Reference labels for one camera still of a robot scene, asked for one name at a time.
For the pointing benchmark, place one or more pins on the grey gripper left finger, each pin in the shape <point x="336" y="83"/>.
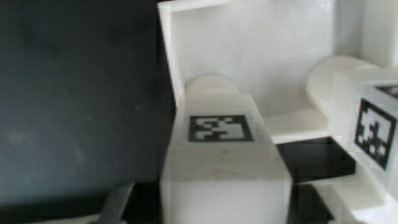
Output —
<point x="115" y="205"/>

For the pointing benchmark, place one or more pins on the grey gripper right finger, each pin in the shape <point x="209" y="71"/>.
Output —
<point x="307" y="209"/>

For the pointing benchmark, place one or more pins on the small white leg block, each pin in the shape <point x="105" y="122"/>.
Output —
<point x="225" y="182"/>

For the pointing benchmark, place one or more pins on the white leg block with tag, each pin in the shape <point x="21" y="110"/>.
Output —
<point x="352" y="92"/>

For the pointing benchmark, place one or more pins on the white chair seat block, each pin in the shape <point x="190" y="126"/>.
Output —
<point x="279" y="44"/>

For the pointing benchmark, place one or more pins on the white U-shaped fixture frame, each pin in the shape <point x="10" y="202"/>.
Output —
<point x="357" y="203"/>

